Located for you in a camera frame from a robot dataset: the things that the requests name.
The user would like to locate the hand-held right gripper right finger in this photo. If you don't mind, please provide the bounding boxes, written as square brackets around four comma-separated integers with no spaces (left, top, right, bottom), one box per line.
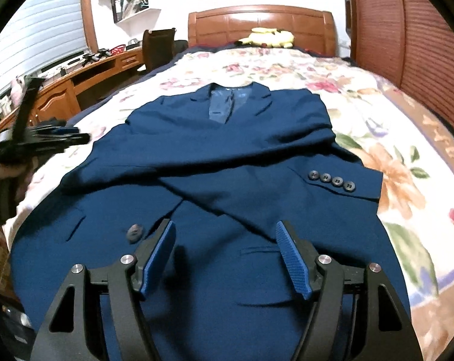
[275,221,425,361]

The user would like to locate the wooden slatted wardrobe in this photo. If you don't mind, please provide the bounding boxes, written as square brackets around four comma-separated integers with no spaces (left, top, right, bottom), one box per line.
[342,0,454,132]

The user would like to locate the navy blue suit jacket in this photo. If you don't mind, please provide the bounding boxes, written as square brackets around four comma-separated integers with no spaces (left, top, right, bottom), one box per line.
[10,82,412,361]

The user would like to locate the wooden bed headboard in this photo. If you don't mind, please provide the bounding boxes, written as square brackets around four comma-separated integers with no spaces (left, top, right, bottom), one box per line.
[187,5,338,58]

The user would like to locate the dark brown chair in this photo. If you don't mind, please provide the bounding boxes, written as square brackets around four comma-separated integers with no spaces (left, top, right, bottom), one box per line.
[142,28,188,73]

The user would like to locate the wooden desk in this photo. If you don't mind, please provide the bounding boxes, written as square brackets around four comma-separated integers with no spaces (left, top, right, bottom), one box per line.
[0,47,145,151]

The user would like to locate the yellow plush toy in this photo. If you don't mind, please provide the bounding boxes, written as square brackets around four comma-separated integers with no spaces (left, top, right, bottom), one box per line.
[235,27,295,49]

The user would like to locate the person's left hand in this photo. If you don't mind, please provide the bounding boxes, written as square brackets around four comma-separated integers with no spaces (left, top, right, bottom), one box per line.
[0,160,30,206]

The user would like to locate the floral bedspread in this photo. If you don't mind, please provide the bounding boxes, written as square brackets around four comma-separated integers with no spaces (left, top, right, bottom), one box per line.
[0,47,454,361]

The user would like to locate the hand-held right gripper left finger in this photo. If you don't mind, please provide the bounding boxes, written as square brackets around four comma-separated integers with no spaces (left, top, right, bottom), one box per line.
[31,219,177,361]

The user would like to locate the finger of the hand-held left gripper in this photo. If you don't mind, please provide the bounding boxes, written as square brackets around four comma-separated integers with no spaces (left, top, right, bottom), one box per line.
[35,125,82,137]
[43,133,92,150]

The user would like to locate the grey window blind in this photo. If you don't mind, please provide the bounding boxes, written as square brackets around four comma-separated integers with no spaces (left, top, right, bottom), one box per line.
[0,0,88,106]

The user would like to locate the wooden window frame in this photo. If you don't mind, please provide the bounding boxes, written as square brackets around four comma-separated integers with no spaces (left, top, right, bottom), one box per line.
[80,0,100,51]

